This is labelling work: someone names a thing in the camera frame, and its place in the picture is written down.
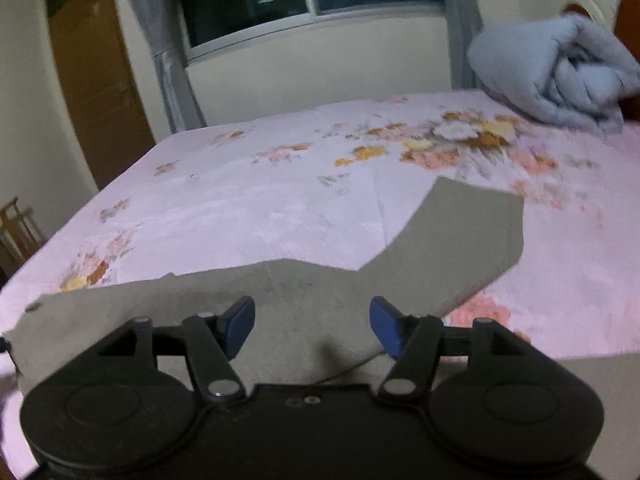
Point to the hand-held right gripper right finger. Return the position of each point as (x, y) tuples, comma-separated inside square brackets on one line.
[(385, 322)]

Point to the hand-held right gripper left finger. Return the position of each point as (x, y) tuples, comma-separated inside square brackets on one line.
[(242, 321)]

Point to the grey towel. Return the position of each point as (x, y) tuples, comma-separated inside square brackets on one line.
[(310, 300)]

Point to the floral sheet bed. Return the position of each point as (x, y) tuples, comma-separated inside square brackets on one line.
[(250, 200)]

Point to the wooden chair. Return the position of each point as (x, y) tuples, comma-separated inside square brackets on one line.
[(15, 230)]

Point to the grey curtain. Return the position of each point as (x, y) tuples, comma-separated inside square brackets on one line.
[(170, 75), (462, 20)]

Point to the brown wooden door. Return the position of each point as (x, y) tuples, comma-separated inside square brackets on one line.
[(95, 85)]

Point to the folded blue-grey blanket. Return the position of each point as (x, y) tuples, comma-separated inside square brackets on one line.
[(550, 70)]

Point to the sliding glass window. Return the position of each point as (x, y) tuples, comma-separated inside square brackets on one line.
[(250, 0)]

